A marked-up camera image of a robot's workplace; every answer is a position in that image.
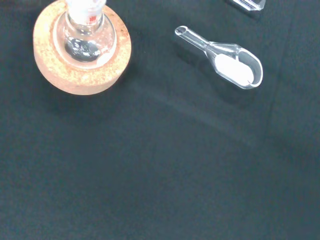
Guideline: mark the glass weighing funnel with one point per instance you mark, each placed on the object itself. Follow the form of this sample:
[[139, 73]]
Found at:
[[232, 66]]

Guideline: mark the glass round-bottom flask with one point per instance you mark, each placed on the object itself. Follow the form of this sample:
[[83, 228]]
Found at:
[[82, 40]]

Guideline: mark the clear acrylic funnel stand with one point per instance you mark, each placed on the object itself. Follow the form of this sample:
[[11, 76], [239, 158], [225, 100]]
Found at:
[[250, 3]]

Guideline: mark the black bench cloth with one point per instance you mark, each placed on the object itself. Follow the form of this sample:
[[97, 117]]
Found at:
[[160, 162]]

